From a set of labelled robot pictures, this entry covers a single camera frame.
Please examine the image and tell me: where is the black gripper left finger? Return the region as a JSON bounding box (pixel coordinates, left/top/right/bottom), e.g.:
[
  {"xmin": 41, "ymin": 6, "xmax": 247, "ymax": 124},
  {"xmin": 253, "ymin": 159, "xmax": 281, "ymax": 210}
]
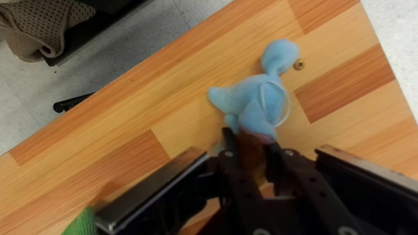
[{"xmin": 202, "ymin": 126, "xmax": 268, "ymax": 235}]

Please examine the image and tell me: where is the green cloth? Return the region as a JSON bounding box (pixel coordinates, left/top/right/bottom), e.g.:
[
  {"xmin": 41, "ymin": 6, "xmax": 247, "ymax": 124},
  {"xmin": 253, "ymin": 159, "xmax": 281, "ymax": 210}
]
[{"xmin": 63, "ymin": 206, "xmax": 100, "ymax": 235}]

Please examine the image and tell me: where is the black frame foot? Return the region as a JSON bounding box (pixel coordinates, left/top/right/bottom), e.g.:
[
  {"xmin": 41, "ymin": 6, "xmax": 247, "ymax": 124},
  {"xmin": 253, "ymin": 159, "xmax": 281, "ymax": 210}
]
[{"xmin": 53, "ymin": 91, "xmax": 96, "ymax": 115}]

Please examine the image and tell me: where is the beige mesh fabric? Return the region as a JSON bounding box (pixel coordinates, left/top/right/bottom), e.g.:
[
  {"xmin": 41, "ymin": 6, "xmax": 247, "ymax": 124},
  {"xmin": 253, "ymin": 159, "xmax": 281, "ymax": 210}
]
[{"xmin": 0, "ymin": 0, "xmax": 98, "ymax": 64}]

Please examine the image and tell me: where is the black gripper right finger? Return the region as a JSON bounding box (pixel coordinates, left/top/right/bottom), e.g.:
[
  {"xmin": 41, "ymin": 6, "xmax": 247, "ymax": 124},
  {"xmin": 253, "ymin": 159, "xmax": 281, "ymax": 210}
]
[{"xmin": 266, "ymin": 143, "xmax": 364, "ymax": 235}]

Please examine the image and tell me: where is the blue and brown plushy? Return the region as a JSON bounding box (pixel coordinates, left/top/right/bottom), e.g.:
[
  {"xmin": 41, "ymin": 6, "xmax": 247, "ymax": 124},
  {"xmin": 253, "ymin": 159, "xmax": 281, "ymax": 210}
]
[{"xmin": 207, "ymin": 38, "xmax": 302, "ymax": 184}]

